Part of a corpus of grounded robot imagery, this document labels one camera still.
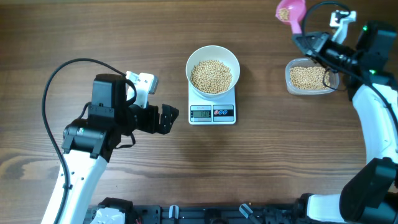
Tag pink plastic measuring scoop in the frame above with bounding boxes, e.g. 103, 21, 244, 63
275, 0, 307, 34

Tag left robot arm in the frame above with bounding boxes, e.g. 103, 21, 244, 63
42, 72, 179, 223

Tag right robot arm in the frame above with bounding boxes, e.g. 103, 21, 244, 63
293, 21, 397, 223

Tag white digital kitchen scale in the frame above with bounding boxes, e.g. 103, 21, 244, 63
188, 86, 237, 125

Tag soybeans in white bowl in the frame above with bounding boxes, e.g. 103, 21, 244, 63
190, 60, 232, 94

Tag white bowl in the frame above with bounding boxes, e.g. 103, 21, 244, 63
185, 45, 241, 98

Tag clear plastic container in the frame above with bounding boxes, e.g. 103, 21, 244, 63
285, 58, 340, 95

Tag pile of soybeans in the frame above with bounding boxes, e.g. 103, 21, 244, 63
289, 67, 330, 90

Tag left black camera cable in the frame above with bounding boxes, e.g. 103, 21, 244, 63
41, 57, 137, 224

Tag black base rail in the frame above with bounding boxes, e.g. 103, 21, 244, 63
83, 203, 298, 224

